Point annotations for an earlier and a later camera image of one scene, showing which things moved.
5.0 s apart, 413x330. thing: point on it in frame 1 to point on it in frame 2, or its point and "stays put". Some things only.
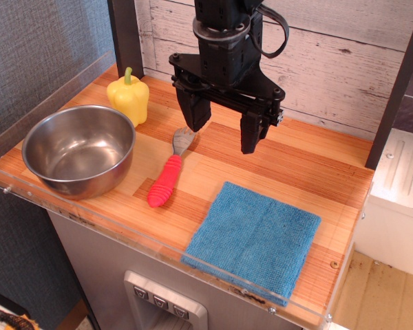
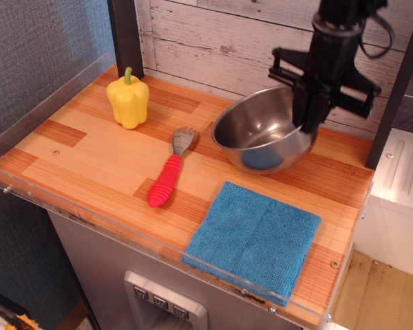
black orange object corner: x=10 y=320 stays put
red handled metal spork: x=161 y=192 stays put
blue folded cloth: x=252 y=243 stays put
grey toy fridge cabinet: x=126 y=286 stays put
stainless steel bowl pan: x=79 y=151 to x=255 y=131
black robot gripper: x=231 y=75 to x=330 y=61
